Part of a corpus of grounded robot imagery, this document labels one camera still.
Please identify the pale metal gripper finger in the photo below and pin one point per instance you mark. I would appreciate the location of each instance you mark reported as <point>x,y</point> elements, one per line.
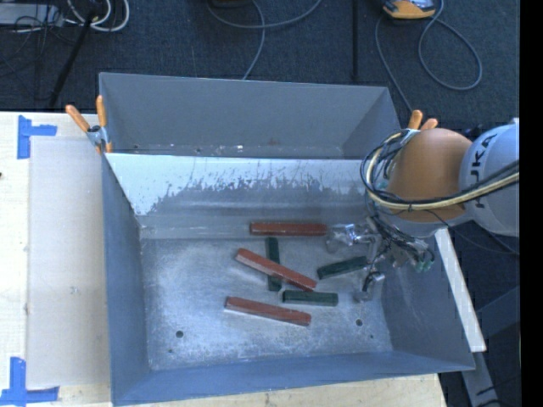
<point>347,233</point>
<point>375,277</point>

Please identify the dark green flat block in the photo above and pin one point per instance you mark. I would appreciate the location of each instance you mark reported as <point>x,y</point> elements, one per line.
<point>341,267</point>
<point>272,248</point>
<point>309,298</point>

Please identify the red-brown flat block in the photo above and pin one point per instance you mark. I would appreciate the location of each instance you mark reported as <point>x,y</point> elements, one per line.
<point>267,310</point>
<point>288,229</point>
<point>275,269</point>

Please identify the grey metal bin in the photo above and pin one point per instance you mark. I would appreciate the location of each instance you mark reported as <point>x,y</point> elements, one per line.
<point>203,295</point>

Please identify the pale wood flat board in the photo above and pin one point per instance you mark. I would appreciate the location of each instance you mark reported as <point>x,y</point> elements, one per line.
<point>68,248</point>

